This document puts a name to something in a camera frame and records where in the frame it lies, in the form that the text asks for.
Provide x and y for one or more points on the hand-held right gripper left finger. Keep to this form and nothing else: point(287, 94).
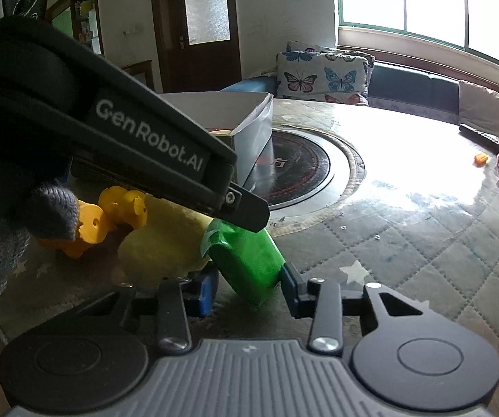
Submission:
point(208, 291)

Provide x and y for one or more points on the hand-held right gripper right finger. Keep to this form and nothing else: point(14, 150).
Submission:
point(290, 289)

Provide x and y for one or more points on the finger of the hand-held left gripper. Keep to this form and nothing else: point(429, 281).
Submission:
point(249, 213)

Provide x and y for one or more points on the green packet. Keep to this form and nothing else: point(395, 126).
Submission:
point(249, 265)

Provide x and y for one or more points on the yellow plush toy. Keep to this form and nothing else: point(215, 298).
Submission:
point(162, 243)

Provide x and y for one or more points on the black cardboard box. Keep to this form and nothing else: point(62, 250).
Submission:
point(253, 139)

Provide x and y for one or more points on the yellow plastic duck toy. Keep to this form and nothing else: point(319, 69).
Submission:
point(123, 204)

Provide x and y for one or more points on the orange plastic animal toy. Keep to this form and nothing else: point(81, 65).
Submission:
point(88, 226)

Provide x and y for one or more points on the wooden sideboard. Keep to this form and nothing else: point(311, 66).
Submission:
point(138, 74)

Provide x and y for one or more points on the round black stove plate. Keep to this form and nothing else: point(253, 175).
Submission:
point(301, 169)

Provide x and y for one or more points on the round apple slice toy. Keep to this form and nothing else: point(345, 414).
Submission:
point(219, 132)

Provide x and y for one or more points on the dark wooden door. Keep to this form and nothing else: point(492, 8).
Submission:
point(171, 30)

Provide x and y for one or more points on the wooden shelf cabinet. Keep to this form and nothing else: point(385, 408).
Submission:
point(80, 21)

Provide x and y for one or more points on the butterfly print cushion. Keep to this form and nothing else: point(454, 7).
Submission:
point(332, 47)
point(319, 78)

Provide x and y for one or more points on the dark sofa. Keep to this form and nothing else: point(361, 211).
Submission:
point(410, 87)

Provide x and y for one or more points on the small orange toy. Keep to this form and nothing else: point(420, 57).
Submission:
point(480, 159)

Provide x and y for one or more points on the black remote control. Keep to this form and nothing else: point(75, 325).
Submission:
point(484, 137)

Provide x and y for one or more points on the grey cushion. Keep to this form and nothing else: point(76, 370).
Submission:
point(488, 108)

